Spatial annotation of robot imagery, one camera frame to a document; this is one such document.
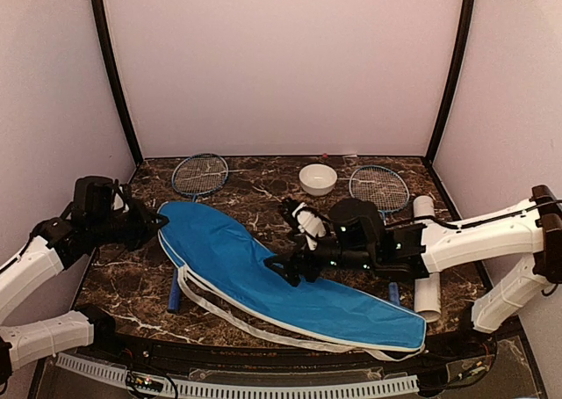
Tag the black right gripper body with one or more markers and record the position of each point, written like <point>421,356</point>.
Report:
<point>312,269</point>

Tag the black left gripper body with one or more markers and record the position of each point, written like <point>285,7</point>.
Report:
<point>134,230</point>

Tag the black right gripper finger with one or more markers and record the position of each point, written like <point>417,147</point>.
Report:
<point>284,260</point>
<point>291,275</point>

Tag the blue racket bag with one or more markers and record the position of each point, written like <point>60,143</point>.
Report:
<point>221,267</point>

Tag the white shuttlecock tube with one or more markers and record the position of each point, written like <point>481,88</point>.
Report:
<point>427,291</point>

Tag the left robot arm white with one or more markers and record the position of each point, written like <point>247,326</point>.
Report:
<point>103,211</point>

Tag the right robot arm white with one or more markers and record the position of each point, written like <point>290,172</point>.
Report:
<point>353,236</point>

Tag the left blue badminton racket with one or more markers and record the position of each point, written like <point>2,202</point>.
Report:
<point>199,175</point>

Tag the blue badminton racket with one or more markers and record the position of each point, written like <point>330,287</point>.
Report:
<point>385,188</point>
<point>199,175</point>

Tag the right blue badminton racket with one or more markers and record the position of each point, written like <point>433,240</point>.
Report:
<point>385,188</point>

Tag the white ceramic bowl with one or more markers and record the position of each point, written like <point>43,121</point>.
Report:
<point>317,179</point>

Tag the small circuit board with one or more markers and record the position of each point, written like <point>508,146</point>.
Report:
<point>140,382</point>

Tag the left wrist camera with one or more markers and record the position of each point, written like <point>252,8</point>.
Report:
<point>121,198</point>

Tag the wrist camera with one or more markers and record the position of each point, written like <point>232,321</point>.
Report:
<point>121,198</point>
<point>304,221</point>

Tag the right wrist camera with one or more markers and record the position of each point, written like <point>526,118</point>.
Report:
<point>304,221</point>

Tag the white cable duct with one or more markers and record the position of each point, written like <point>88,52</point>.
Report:
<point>238,387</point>

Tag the black vertical frame post left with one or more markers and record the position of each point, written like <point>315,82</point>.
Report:
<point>111,69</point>

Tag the black vertical frame post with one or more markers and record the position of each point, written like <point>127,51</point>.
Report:
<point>451,84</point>
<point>111,69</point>

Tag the black vertical frame post right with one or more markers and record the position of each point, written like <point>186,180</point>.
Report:
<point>451,84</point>

